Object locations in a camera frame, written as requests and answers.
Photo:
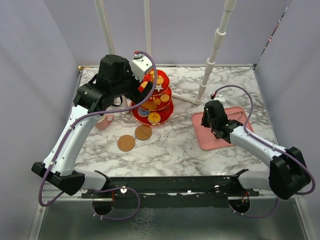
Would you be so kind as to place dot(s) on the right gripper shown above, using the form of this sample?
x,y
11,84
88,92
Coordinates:
x,y
203,122

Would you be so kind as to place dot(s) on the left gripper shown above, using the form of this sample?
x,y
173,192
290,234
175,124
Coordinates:
x,y
136,95

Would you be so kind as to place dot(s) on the square cracker biscuit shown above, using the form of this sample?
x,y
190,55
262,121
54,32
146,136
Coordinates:
x,y
152,74

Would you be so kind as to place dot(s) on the pink serving tray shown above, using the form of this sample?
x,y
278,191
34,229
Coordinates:
x,y
206,140

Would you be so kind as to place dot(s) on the brown croissant bread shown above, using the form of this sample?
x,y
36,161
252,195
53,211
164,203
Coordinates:
x,y
149,105

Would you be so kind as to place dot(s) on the star gingerbread cookie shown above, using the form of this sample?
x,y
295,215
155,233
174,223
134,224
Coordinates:
x,y
158,88

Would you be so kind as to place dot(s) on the blue frosted donut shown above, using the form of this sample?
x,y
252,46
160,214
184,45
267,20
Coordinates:
x,y
143,112

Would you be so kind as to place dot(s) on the round biscuit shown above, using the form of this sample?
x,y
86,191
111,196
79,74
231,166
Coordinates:
x,y
165,98
159,80

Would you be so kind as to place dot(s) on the swirl butter cookie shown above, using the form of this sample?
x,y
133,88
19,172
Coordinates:
x,y
157,101

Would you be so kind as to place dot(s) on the red three-tier stand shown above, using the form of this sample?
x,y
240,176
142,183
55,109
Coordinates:
x,y
159,107

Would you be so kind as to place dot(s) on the yellow donut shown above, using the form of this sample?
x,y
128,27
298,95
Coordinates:
x,y
154,118

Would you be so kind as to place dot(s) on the pink mug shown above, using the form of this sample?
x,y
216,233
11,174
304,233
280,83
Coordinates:
x,y
105,121

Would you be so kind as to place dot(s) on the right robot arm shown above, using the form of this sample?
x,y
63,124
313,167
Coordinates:
x,y
287,171

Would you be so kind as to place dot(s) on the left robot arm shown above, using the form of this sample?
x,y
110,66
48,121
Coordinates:
x,y
116,78

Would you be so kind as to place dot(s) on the upper wooden coaster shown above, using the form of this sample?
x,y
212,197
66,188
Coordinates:
x,y
143,132

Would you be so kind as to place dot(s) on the wooden coaster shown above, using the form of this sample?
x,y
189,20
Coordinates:
x,y
126,143
143,132

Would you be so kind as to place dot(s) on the lower wooden coaster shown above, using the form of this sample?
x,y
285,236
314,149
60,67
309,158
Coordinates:
x,y
126,143

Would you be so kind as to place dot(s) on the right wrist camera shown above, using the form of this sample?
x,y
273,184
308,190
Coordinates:
x,y
218,97

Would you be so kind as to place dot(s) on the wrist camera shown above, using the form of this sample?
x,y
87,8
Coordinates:
x,y
140,66
218,97

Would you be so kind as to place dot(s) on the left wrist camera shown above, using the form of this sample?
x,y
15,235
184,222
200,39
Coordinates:
x,y
140,66

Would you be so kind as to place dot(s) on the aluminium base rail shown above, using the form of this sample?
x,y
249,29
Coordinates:
x,y
222,186

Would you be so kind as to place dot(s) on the white pvc pipe frame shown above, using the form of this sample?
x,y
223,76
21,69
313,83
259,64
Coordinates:
x,y
219,36

